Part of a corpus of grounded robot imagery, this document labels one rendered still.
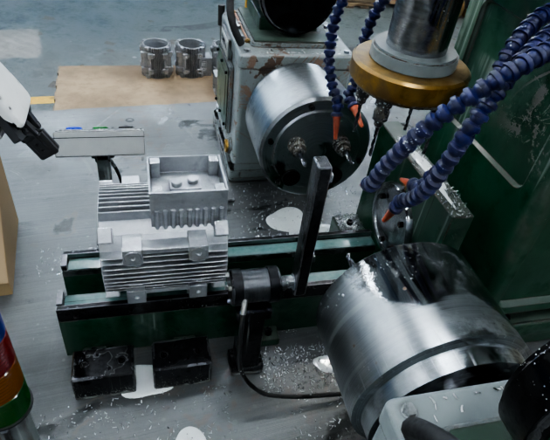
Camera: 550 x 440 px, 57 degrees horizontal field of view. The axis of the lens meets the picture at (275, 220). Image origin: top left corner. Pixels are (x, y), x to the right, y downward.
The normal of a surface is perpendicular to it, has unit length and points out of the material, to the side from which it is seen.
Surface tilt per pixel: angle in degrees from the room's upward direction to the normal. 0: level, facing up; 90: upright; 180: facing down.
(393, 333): 39
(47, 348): 0
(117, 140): 61
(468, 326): 2
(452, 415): 0
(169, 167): 90
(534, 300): 25
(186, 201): 90
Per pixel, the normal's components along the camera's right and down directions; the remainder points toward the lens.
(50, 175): 0.11, -0.76
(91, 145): 0.25, 0.20
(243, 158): 0.22, 0.64
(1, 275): 0.29, -0.10
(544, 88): -0.97, 0.07
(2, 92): 0.91, -0.36
